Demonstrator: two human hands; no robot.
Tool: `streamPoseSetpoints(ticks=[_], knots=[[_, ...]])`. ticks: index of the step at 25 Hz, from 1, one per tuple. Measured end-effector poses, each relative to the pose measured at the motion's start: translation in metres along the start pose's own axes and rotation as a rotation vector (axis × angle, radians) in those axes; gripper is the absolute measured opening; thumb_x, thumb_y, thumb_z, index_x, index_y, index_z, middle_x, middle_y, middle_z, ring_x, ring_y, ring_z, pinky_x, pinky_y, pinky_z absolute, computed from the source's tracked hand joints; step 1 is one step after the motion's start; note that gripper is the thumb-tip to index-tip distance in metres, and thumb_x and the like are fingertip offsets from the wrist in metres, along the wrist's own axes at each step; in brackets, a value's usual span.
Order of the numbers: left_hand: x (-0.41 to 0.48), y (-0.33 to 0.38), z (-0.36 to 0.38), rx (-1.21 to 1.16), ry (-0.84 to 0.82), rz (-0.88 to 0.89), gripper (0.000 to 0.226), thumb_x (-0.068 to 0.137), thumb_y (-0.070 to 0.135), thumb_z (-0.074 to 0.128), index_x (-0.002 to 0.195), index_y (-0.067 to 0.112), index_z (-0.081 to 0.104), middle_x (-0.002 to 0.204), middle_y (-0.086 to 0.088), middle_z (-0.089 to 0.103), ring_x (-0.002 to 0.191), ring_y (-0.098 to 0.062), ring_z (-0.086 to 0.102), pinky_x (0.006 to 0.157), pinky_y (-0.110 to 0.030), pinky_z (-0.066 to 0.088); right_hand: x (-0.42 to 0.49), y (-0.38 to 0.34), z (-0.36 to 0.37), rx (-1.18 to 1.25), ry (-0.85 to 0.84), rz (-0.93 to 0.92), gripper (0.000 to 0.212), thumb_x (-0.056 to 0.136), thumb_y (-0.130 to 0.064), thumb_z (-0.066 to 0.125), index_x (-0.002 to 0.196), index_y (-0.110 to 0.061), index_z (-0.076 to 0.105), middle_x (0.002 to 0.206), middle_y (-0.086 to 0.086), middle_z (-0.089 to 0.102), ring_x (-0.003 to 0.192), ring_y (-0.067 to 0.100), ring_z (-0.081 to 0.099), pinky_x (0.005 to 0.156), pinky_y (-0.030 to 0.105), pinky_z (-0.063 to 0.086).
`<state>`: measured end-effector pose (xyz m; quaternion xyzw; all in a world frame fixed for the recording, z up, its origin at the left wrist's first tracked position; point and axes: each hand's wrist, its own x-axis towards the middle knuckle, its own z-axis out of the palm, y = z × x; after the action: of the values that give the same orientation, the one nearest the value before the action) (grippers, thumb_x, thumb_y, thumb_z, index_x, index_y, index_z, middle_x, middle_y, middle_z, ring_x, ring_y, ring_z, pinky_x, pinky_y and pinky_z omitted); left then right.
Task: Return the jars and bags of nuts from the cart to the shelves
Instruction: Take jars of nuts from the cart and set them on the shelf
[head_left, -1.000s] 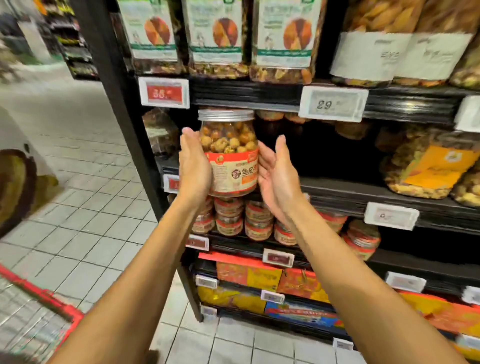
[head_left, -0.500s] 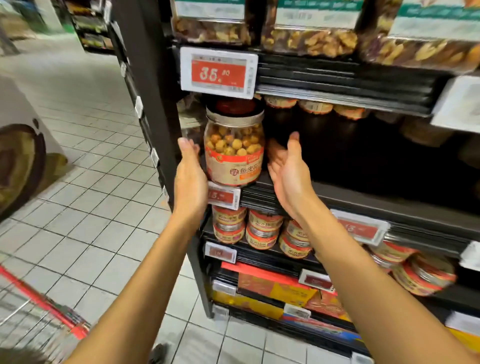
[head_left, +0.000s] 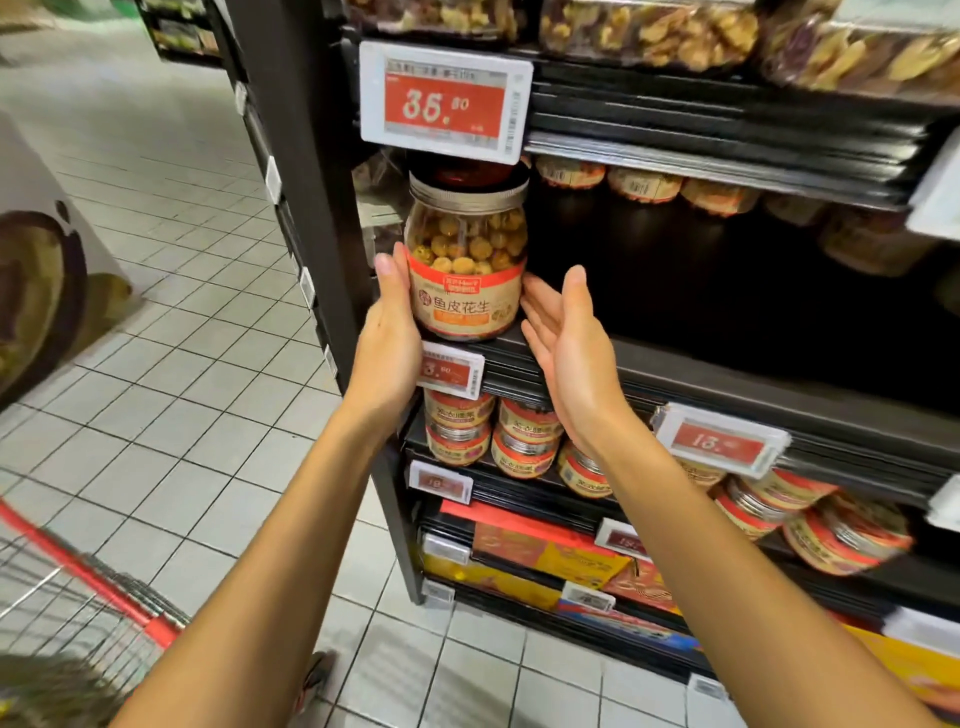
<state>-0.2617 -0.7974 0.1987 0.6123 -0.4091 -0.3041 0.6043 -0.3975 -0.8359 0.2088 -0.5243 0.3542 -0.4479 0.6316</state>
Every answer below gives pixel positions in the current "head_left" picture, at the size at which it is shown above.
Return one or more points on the white printed display stand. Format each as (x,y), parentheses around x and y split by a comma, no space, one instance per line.
(60,285)

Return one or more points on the person's left forearm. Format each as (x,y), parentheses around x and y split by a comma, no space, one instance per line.
(255,600)

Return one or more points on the person's right forearm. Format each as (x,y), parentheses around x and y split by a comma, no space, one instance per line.
(750,600)

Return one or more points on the peanut jar red label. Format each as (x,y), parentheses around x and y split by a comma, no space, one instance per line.
(465,263)

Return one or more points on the person's left hand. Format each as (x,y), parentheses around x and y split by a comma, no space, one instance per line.
(387,353)

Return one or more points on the large white price tag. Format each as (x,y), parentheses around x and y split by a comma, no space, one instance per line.
(939,188)
(945,506)
(720,441)
(446,102)
(455,371)

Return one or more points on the small white price tag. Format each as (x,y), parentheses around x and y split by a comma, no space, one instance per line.
(923,630)
(708,687)
(440,482)
(437,591)
(588,597)
(446,548)
(624,539)

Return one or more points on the person's right hand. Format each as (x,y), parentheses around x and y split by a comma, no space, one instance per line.
(578,360)

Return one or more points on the row of brown jars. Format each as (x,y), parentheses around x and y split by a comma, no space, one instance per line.
(645,185)

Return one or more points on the colourful stocked shelving unit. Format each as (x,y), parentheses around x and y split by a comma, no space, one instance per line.
(177,27)

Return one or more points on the flat yellow box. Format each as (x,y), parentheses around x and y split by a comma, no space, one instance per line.
(488,582)

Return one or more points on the yellow gift box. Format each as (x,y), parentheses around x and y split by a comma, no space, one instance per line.
(588,566)

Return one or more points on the flat blue box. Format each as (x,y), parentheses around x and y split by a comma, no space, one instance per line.
(630,623)

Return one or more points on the black metal store shelf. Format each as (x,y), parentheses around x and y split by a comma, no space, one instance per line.
(720,135)

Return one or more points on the row of small cashew jars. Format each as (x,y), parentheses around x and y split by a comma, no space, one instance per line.
(525,435)

